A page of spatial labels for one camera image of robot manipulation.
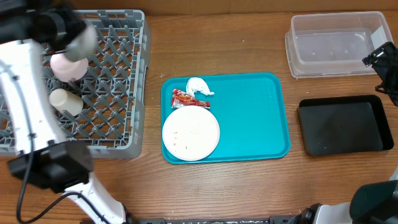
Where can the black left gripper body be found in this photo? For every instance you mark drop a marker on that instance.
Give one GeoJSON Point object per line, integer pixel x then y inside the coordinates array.
{"type": "Point", "coordinates": [58, 28]}

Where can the large white plate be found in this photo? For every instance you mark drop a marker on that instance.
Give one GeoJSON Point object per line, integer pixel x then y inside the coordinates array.
{"type": "Point", "coordinates": [191, 133]}

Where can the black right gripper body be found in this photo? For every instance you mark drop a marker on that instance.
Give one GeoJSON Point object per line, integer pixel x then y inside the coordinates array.
{"type": "Point", "coordinates": [387, 67]}

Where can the black tray bin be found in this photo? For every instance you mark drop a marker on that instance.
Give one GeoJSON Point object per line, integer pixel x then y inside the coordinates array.
{"type": "Point", "coordinates": [342, 125]}

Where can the cream paper cup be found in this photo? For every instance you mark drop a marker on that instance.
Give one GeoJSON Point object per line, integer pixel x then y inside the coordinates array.
{"type": "Point", "coordinates": [63, 100]}

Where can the small pink bowl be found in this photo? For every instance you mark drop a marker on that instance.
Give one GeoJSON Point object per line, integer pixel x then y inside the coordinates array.
{"type": "Point", "coordinates": [67, 71]}

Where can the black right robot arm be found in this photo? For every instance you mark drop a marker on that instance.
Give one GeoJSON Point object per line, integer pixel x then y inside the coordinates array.
{"type": "Point", "coordinates": [371, 203]}

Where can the grey saucer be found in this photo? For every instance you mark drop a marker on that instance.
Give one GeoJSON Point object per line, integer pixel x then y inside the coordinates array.
{"type": "Point", "coordinates": [83, 45]}

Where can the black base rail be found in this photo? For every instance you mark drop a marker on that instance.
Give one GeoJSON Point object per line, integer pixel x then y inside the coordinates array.
{"type": "Point", "coordinates": [202, 221]}

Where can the teal serving tray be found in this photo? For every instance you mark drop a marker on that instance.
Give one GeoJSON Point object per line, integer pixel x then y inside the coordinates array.
{"type": "Point", "coordinates": [250, 111]}

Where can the crumpled white tissue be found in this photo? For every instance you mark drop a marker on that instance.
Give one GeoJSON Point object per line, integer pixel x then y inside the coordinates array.
{"type": "Point", "coordinates": [196, 84]}

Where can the grey plastic dish rack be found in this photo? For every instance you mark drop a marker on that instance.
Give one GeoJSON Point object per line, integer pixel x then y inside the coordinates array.
{"type": "Point", "coordinates": [112, 119]}

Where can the red snack wrapper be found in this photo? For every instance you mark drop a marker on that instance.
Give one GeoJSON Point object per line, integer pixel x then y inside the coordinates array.
{"type": "Point", "coordinates": [181, 99]}

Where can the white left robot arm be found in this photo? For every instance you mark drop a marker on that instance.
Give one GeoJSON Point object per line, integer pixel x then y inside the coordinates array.
{"type": "Point", "coordinates": [45, 158]}

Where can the clear plastic bin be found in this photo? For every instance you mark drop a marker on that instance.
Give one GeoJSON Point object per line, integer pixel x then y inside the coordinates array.
{"type": "Point", "coordinates": [334, 44]}

